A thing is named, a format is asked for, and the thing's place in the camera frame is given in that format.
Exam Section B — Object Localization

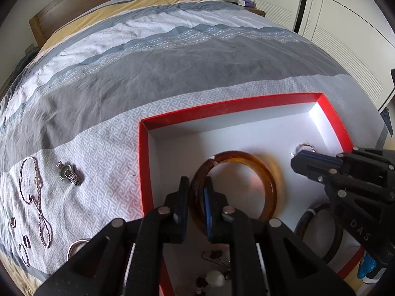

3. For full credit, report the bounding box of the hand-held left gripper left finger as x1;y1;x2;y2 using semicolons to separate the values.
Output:
35;176;190;296

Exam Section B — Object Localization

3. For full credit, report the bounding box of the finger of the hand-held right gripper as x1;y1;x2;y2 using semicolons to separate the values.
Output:
291;147;395;176
304;164;395;202

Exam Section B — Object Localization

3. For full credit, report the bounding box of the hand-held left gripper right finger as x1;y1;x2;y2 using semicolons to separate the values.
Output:
202;177;355;296

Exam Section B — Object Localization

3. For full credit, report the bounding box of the silver ring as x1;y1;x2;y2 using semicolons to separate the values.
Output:
290;143;315;158

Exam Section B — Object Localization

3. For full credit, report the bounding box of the amber bangle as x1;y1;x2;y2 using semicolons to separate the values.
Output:
189;150;277;232

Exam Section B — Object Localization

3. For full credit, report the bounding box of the red cardboard box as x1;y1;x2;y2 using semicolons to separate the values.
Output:
138;92;365;296

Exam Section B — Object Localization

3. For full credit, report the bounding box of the silver chain pearl necklace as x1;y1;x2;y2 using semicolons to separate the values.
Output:
19;157;53;249

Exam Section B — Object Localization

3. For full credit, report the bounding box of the dark bangle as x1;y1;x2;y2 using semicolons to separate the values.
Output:
294;203;344;264

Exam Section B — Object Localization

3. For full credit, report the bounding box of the silver bangle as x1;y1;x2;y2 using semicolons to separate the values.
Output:
67;239;91;261

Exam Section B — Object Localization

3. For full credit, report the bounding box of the silver wristwatch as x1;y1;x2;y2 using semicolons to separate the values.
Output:
56;161;82;186

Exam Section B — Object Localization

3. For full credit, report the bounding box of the striped grey bed blanket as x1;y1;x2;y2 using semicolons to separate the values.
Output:
0;0;389;296

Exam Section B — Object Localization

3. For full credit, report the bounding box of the white wardrobe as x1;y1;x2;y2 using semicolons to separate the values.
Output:
247;0;395;111

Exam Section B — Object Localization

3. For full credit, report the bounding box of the wooden nightstand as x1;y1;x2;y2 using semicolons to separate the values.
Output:
237;4;266;17

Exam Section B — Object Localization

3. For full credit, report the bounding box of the thin silver hoop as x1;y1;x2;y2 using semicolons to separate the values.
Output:
18;243;30;267

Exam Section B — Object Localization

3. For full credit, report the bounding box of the wooden headboard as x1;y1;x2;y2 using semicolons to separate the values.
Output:
29;0;210;48

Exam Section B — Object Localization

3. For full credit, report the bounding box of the bead necklace with white pendant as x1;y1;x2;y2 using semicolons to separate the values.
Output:
194;250;235;296

